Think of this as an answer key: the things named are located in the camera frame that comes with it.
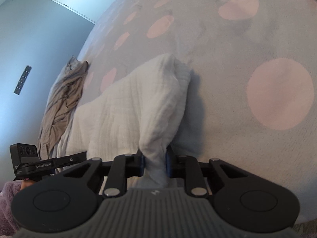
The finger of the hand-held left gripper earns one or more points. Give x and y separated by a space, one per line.
71 159

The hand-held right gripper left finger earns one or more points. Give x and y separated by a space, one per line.
142 164

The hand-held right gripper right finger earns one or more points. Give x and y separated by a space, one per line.
169 163

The white textured robe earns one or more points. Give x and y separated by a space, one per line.
123 104

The person's left forearm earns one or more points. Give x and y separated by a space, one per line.
8 198

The person's left hand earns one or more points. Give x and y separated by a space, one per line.
27 183

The grey-brown garment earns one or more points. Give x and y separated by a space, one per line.
62 109

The grey wall switch panel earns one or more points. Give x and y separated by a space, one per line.
22 79

